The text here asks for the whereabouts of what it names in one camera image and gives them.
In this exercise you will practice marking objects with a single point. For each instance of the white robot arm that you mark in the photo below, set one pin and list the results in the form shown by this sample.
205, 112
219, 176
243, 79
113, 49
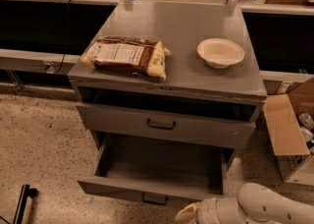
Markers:
253, 204

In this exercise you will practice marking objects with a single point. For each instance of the grey top drawer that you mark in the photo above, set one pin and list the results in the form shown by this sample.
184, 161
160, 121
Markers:
165, 126

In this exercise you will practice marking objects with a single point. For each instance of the white paper bowl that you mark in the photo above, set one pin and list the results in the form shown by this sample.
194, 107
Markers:
220, 53

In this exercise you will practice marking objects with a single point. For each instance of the brown snack bag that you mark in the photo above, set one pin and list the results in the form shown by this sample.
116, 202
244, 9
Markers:
133, 56

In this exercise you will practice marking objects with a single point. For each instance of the open cardboard box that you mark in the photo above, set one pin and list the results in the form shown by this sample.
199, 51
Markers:
295, 158

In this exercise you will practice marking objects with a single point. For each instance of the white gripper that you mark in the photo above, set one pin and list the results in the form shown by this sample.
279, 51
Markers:
206, 212

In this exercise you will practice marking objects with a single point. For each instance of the black metal stand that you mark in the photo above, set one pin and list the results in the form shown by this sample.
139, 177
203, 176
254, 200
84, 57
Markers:
26, 192

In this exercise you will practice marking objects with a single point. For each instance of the grey drawer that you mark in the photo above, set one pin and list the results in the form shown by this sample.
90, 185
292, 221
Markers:
160, 172
165, 126

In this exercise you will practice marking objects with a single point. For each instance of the grey drawer cabinet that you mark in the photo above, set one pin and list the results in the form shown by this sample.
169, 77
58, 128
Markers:
191, 87

